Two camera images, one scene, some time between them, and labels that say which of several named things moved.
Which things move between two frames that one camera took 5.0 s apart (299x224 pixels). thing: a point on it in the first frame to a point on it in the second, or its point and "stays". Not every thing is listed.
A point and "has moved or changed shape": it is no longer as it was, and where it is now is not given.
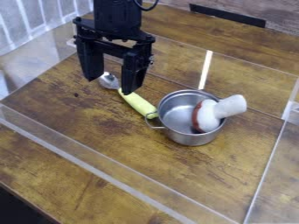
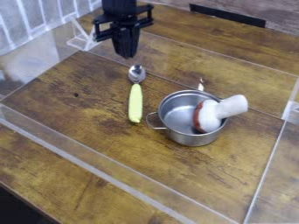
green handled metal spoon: (109, 80) has moved or changed shape
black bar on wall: (229, 15) stays
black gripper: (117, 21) to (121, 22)
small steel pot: (173, 118) stays
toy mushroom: (210, 110) stays
